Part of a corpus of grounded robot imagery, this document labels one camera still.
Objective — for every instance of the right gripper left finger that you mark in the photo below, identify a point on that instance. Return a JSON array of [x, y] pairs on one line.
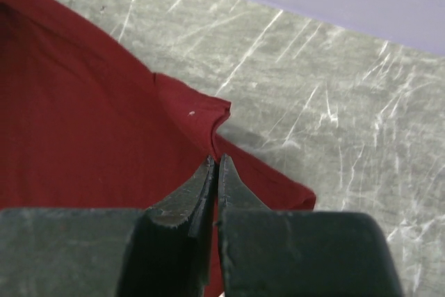
[[161, 251]]

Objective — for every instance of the dark red t shirt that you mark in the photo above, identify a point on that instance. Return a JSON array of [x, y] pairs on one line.
[[85, 124]]

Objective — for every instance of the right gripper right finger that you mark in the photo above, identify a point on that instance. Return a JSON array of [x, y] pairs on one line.
[[298, 253]]

